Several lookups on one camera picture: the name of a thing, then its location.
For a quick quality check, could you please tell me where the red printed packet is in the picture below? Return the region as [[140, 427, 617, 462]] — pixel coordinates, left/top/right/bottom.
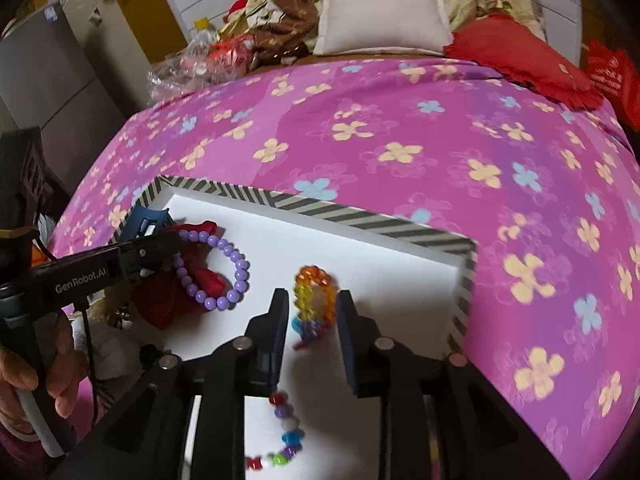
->
[[207, 35, 256, 68]]

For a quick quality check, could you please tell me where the white fluffy plush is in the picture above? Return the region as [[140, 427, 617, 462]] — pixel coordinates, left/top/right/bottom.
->
[[70, 317, 151, 381]]

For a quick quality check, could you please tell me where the striped cardboard box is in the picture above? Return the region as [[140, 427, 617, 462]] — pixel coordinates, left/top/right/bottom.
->
[[107, 174, 478, 480]]

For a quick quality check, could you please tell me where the dark wooden furniture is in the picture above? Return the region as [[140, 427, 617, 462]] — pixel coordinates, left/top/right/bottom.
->
[[0, 127, 71, 261]]

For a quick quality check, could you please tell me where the grey refrigerator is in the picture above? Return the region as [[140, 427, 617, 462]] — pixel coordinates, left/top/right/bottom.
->
[[0, 0, 151, 161]]

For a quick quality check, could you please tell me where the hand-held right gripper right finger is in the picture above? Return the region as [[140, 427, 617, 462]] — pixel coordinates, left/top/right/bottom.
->
[[335, 290, 571, 480]]

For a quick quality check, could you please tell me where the person's left hand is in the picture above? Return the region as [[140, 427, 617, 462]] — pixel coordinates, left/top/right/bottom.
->
[[0, 312, 91, 436]]

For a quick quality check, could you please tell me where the clear plastic bag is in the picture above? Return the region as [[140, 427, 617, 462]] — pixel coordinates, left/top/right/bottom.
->
[[146, 35, 251, 106]]

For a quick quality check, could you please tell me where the red ruffled pillow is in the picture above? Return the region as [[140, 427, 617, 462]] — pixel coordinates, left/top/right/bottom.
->
[[442, 14, 603, 111]]

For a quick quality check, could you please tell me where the brown patterned cloth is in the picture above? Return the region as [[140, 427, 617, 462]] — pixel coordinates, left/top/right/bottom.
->
[[250, 0, 321, 66]]

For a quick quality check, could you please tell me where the red shopping bag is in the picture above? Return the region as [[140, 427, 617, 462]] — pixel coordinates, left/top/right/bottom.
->
[[585, 40, 640, 133]]

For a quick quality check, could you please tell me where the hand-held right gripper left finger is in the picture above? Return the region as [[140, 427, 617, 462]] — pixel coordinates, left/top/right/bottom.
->
[[50, 287, 291, 480]]

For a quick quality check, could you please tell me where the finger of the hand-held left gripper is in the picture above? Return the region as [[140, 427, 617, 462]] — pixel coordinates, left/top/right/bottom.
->
[[120, 231, 183, 281], [125, 205, 176, 241]]

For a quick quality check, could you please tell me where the multicoloured bead bracelet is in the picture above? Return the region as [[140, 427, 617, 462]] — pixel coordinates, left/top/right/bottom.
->
[[245, 392, 306, 471]]

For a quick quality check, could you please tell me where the yellow-capped plastic bottle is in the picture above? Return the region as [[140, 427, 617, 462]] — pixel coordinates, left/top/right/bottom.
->
[[187, 17, 221, 56]]

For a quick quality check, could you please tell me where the red plush toy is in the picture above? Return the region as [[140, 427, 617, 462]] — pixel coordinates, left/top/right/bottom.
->
[[222, 0, 251, 26]]

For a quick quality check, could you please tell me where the purple bead bracelet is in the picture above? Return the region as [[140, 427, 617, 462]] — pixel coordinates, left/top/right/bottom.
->
[[172, 229, 251, 313]]

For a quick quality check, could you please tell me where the rainbow bead bracelet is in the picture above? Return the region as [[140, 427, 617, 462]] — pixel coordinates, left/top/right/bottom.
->
[[292, 265, 340, 348]]

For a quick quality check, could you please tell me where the white pillow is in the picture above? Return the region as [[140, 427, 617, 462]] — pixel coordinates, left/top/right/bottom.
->
[[312, 0, 453, 57]]

